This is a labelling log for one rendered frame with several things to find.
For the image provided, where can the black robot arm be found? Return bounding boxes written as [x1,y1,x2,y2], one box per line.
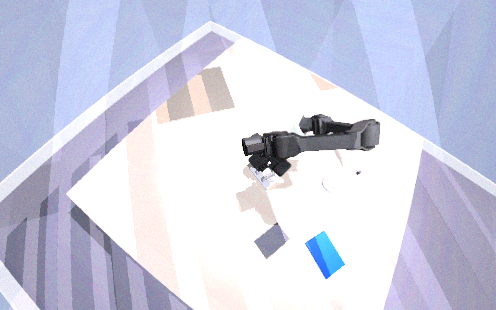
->
[242,114,381,172]

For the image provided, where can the blue rectangular block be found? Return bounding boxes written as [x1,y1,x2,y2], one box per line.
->
[305,230,345,279]

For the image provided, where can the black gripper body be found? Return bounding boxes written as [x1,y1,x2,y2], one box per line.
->
[251,133,292,177]

